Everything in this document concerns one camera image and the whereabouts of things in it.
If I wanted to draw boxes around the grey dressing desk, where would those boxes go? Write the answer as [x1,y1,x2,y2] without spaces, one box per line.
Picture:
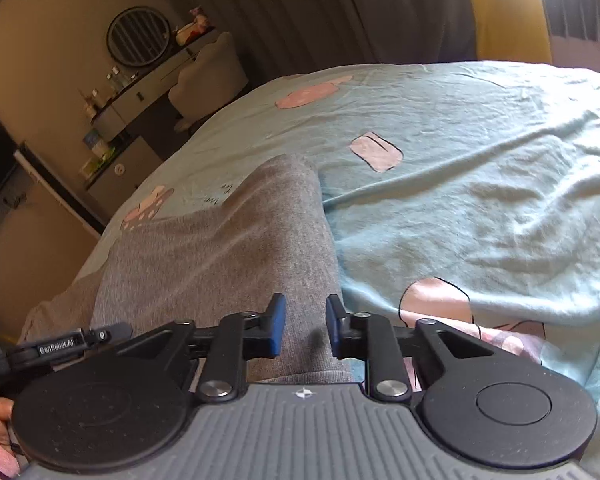
[91,29,220,142]

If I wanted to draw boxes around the grey curtain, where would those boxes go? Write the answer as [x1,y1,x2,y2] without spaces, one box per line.
[169,0,478,86]

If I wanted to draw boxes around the white upholstered chair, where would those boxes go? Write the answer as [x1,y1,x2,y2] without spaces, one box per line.
[169,32,249,132]

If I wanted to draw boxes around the grey bedside cabinet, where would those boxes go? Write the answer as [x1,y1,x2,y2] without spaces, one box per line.
[86,136,162,221]

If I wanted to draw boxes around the round black mirror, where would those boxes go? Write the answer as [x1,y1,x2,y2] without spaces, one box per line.
[106,6,172,68]

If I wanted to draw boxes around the pink plush toy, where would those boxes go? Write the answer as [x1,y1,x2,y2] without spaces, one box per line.
[175,6,213,46]

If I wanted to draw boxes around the grey sweatpants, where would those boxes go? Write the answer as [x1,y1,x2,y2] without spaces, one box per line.
[20,155,353,384]

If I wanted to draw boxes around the grey ribbed radiator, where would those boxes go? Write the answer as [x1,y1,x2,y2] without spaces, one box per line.
[543,0,600,73]

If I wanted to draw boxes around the light blue patterned bedsheet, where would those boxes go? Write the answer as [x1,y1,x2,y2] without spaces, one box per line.
[74,60,600,480]

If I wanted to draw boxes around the yellow curtain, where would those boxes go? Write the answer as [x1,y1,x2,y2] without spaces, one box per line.
[471,0,552,64]

